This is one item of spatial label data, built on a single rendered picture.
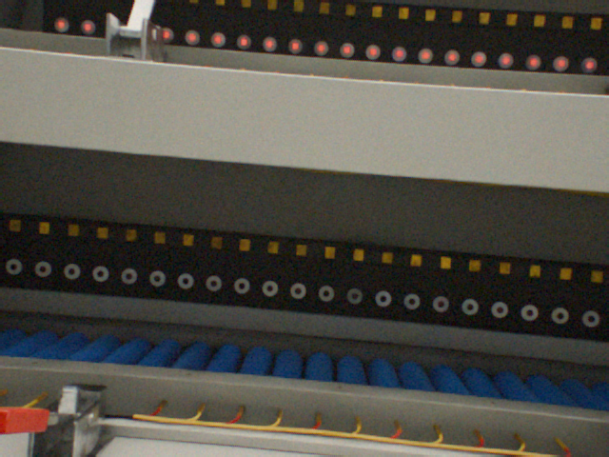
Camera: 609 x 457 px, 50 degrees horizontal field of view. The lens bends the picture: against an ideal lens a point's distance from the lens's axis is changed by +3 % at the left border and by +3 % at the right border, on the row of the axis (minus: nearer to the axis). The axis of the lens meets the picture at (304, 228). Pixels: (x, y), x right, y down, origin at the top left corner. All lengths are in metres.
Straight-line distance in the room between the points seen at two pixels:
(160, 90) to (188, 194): 0.20
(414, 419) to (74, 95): 0.24
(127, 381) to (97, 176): 0.22
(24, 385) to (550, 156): 0.29
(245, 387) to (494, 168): 0.17
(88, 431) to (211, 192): 0.25
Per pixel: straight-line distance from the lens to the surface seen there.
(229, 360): 0.41
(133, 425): 0.34
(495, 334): 0.47
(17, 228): 0.50
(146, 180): 0.53
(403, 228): 0.50
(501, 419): 0.36
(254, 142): 0.32
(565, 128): 0.34
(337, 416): 0.35
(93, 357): 0.41
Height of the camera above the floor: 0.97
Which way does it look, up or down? 14 degrees up
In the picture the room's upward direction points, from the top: 5 degrees clockwise
